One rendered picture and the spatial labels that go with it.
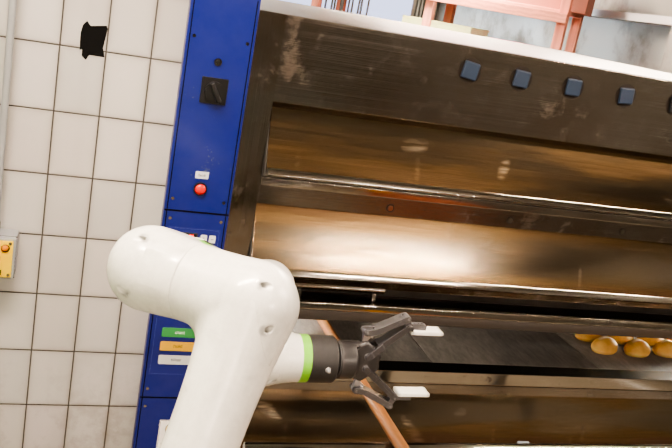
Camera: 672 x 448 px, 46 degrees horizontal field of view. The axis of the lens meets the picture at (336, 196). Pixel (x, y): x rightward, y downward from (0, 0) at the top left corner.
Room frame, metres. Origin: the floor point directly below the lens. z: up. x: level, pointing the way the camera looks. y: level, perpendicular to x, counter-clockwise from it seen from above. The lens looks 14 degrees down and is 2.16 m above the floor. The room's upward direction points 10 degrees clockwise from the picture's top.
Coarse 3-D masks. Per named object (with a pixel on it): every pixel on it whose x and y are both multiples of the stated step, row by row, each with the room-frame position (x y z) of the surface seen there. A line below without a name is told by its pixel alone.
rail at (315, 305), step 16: (304, 304) 1.84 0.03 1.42; (320, 304) 1.85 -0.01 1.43; (336, 304) 1.86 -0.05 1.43; (352, 304) 1.88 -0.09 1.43; (368, 304) 1.90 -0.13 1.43; (512, 320) 2.02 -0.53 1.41; (528, 320) 2.03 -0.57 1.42; (544, 320) 2.05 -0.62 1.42; (560, 320) 2.06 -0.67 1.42; (576, 320) 2.08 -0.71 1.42; (592, 320) 2.10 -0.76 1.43; (608, 320) 2.11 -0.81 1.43; (624, 320) 2.14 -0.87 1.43
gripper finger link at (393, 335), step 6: (390, 330) 1.48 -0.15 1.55; (396, 330) 1.47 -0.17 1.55; (402, 330) 1.46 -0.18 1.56; (408, 330) 1.47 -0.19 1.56; (384, 336) 1.47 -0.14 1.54; (390, 336) 1.46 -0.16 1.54; (396, 336) 1.46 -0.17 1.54; (372, 342) 1.47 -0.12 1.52; (378, 342) 1.46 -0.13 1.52; (384, 342) 1.45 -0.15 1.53; (390, 342) 1.45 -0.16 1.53; (378, 348) 1.44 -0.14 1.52; (384, 348) 1.45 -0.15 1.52; (372, 354) 1.44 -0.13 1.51; (378, 354) 1.44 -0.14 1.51; (366, 360) 1.43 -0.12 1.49
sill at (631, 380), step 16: (384, 368) 2.08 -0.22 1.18; (400, 368) 2.10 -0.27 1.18; (416, 368) 2.12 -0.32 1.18; (432, 368) 2.14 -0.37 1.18; (448, 368) 2.16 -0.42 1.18; (464, 368) 2.18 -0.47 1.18; (480, 368) 2.20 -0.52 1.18; (496, 368) 2.22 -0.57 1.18; (512, 368) 2.24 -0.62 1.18; (528, 368) 2.26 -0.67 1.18; (544, 368) 2.29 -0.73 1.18; (560, 368) 2.31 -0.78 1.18; (576, 368) 2.33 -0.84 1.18; (464, 384) 2.15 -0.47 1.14; (480, 384) 2.17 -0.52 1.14; (496, 384) 2.18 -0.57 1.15; (512, 384) 2.20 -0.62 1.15; (528, 384) 2.22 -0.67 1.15; (544, 384) 2.23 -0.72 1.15; (560, 384) 2.25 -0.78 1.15; (576, 384) 2.27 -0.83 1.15; (592, 384) 2.29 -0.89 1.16; (608, 384) 2.31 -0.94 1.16; (624, 384) 2.32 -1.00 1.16; (640, 384) 2.34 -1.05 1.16; (656, 384) 2.36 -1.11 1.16
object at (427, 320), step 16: (384, 304) 2.01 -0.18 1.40; (400, 304) 2.03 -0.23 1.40; (416, 304) 2.06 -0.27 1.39; (432, 304) 2.09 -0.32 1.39; (448, 304) 2.12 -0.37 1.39; (464, 304) 2.14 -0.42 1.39; (480, 304) 2.17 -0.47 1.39; (496, 304) 2.20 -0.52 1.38; (512, 304) 2.24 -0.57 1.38; (336, 320) 1.86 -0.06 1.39; (352, 320) 1.87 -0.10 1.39; (368, 320) 1.89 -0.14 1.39; (416, 320) 1.93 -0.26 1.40; (432, 320) 1.94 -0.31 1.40; (448, 320) 1.96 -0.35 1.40; (464, 320) 1.97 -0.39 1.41; (480, 320) 1.99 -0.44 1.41; (496, 320) 2.00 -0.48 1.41; (640, 320) 2.26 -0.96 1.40; (656, 320) 2.29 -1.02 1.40; (640, 336) 2.14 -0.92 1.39; (656, 336) 2.16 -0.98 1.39
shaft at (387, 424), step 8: (320, 320) 2.28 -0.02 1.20; (328, 328) 2.22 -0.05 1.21; (336, 336) 2.17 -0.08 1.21; (368, 384) 1.91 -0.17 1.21; (368, 400) 1.84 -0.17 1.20; (376, 408) 1.80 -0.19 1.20; (384, 408) 1.80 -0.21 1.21; (376, 416) 1.78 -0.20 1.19; (384, 416) 1.76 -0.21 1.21; (384, 424) 1.73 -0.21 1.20; (392, 424) 1.73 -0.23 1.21; (392, 432) 1.69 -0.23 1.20; (392, 440) 1.68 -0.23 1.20; (400, 440) 1.66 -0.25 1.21
